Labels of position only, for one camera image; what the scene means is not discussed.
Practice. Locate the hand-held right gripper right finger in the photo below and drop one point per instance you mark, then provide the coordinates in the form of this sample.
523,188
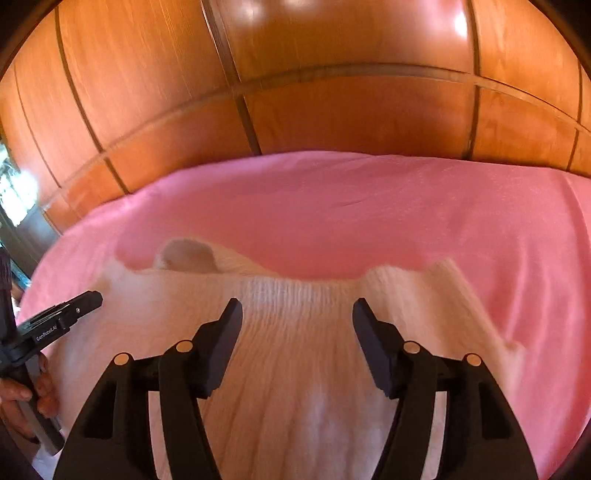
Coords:
369,332

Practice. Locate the white knitted sweater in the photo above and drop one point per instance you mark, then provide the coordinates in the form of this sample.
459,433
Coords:
295,369

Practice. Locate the pink bed sheet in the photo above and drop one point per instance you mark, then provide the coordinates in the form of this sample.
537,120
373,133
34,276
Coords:
369,217

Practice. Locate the person's left hand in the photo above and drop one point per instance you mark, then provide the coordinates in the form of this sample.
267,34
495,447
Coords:
45,385

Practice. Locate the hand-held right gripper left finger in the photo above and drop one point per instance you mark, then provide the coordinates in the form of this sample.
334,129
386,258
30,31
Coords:
226,332

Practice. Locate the wooden wardrobe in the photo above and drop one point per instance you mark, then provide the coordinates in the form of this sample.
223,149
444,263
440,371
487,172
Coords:
323,69

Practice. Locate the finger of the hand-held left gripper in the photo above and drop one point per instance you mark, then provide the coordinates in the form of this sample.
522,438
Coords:
83,303

